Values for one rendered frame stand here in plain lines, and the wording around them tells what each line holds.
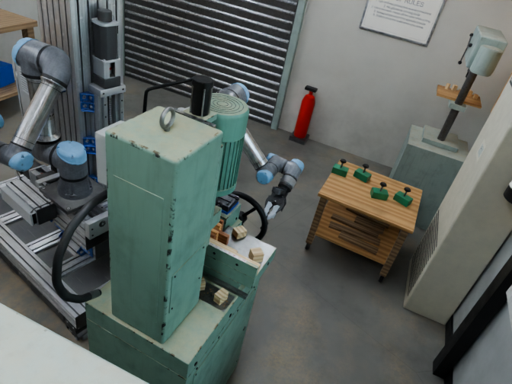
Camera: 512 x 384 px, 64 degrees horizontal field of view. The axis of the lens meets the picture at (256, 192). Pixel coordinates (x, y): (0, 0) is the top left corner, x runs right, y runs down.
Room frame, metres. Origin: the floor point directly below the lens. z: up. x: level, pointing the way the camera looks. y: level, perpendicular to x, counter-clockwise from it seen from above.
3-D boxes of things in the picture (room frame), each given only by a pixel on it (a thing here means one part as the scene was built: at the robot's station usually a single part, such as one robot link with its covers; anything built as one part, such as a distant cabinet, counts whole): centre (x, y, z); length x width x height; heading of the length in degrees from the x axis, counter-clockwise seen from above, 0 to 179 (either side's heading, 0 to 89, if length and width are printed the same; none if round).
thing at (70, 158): (1.47, 0.82, 0.98); 0.13 x 0.12 x 0.14; 73
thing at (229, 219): (1.41, 0.14, 0.91); 0.15 x 0.14 x 0.09; 70
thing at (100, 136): (0.96, 0.40, 1.40); 0.10 x 0.06 x 0.16; 160
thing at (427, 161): (3.16, -1.37, 0.79); 0.62 x 0.48 x 1.58; 165
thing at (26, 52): (1.50, 0.95, 1.19); 0.15 x 0.12 x 0.55; 73
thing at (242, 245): (1.33, 0.17, 0.87); 0.61 x 0.30 x 0.06; 70
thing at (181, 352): (1.10, 0.20, 0.76); 0.57 x 0.45 x 0.09; 160
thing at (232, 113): (1.21, 0.16, 1.35); 0.18 x 0.18 x 0.31
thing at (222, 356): (1.10, 0.20, 0.35); 0.58 x 0.45 x 0.71; 160
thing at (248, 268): (1.19, 0.22, 0.93); 0.60 x 0.02 x 0.06; 70
